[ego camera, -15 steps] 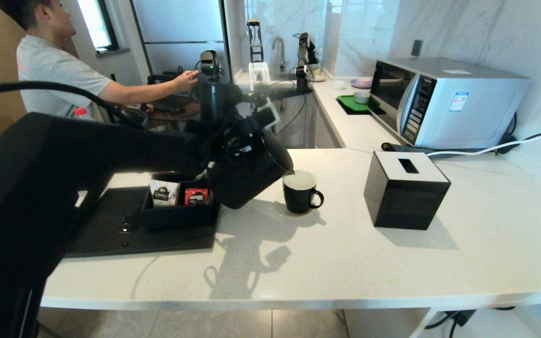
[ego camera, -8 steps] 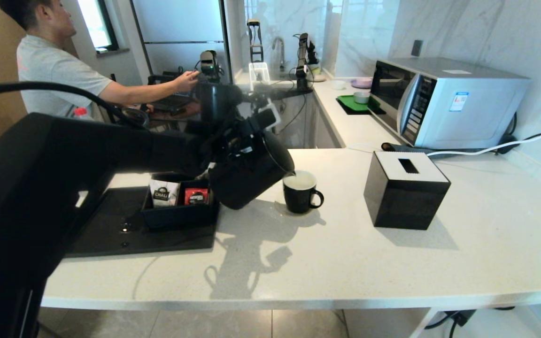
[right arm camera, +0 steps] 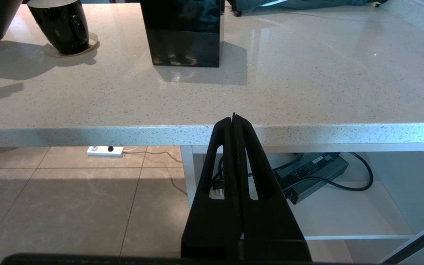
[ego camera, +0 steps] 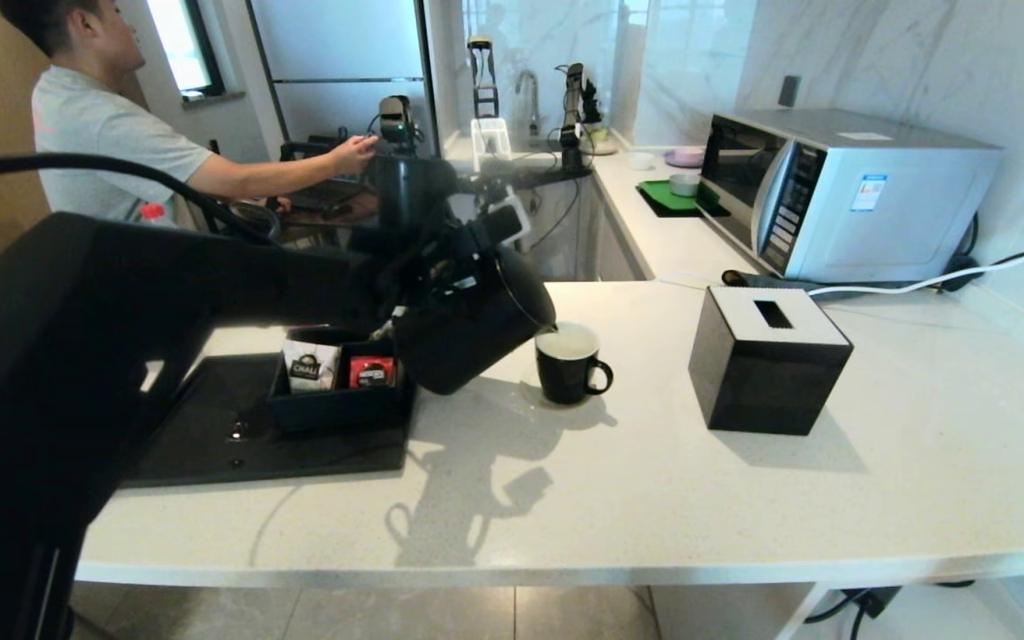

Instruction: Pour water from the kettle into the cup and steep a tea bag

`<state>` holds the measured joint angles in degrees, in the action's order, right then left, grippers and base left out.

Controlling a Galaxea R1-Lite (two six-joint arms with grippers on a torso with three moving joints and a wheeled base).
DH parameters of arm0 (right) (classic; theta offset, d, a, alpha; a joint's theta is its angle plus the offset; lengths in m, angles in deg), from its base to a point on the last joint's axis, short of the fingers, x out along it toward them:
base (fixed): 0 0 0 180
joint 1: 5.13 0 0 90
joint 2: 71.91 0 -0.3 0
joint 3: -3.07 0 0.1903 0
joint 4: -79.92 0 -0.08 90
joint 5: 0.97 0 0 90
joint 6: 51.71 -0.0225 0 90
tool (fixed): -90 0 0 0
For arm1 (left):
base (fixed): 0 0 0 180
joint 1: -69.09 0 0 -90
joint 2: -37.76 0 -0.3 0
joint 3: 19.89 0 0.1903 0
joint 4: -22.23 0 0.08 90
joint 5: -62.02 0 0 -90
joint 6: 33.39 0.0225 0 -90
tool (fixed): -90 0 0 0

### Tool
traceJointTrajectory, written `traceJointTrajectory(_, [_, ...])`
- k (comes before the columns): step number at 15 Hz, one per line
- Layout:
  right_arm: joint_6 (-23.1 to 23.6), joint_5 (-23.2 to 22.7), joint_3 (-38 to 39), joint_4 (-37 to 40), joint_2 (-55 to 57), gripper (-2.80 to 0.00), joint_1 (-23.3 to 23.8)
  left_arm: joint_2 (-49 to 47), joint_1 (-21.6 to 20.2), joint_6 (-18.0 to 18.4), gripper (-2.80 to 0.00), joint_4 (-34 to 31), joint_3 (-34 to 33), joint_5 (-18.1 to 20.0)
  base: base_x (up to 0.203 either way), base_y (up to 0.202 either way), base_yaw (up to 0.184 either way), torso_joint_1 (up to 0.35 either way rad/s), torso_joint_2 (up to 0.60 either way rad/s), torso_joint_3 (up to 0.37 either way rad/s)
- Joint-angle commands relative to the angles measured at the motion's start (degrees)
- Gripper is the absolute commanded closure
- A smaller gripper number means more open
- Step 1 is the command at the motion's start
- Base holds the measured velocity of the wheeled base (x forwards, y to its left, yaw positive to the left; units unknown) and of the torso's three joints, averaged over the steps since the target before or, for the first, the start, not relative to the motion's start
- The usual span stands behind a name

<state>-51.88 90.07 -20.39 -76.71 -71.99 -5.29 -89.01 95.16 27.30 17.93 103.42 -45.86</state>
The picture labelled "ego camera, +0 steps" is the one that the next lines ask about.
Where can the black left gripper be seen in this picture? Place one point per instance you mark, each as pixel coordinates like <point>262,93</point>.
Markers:
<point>405,231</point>

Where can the black electric kettle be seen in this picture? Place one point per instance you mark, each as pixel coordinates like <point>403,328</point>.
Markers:
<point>468,347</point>

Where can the black jointed arm white joint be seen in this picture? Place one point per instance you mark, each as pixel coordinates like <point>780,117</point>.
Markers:
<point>574,107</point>

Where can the black jointed control arm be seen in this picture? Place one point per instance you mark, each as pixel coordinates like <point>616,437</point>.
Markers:
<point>299,149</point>

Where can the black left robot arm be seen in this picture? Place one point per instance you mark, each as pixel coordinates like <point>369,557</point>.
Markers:
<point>76,356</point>

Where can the white tea bag packet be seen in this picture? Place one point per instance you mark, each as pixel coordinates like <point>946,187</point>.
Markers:
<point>309,366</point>

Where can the clear wrapped packet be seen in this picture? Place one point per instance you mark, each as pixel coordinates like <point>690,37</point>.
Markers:
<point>380,334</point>

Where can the red drink packet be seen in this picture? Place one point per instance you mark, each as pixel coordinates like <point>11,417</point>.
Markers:
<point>372,372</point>

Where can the round translucent coaster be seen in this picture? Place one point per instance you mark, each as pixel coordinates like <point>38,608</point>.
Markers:
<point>527,391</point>

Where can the black laptop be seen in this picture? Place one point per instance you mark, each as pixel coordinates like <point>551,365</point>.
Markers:
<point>325,191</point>

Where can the black organizer box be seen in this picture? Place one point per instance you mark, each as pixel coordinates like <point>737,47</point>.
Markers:
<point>334,413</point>

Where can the black mug white inside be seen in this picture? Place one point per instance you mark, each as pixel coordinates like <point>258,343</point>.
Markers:
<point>565,378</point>

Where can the white plastic basket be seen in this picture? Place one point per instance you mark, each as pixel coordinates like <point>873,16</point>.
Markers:
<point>492,147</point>

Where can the black platform stand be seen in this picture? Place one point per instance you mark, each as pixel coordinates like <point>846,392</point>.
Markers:
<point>556,178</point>

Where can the black serving tray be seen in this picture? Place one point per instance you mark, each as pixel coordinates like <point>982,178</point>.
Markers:
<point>299,458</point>

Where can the chrome faucet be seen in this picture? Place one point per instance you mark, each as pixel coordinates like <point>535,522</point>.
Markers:
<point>525,84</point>

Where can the small white bowl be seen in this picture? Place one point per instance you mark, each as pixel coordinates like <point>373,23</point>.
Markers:
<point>642,163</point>

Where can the green tray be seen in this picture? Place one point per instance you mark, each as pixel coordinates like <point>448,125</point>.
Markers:
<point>663,200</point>

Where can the silver refrigerator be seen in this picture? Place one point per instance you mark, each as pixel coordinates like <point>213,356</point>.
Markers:
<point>343,53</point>

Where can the small pale bowl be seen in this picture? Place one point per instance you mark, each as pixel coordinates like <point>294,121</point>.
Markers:
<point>684,187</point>

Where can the purple plate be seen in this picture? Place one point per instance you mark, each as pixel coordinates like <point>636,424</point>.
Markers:
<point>685,158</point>

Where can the clear red-capped water bottle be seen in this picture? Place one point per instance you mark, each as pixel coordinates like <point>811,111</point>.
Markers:
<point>152,212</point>

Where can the black tissue box white top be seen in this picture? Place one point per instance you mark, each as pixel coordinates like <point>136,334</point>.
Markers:
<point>770,382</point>

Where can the black framed window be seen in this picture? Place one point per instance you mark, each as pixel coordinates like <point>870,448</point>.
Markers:
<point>179,44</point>

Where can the man in grey shirt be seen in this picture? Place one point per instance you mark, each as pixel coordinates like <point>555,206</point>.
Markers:
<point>94,124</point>

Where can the silver microwave oven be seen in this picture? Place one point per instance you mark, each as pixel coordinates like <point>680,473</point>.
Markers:
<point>885,204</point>

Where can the black camera on stand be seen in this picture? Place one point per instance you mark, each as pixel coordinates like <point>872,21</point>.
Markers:
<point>396,120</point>

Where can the dark wall socket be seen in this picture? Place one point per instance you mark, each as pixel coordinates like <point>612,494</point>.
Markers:
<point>788,93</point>

